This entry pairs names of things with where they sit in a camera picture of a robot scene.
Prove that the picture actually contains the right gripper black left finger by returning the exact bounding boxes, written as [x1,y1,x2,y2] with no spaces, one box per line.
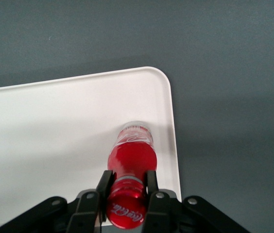
[66,170,117,233]

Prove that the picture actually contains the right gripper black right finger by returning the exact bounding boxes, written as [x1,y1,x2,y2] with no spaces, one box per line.
[142,170,179,233]

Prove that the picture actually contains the red coke bottle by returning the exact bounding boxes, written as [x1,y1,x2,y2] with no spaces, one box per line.
[105,120,158,230]

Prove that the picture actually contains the beige rectangular tray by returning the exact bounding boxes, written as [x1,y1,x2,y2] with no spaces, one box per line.
[0,66,183,233]

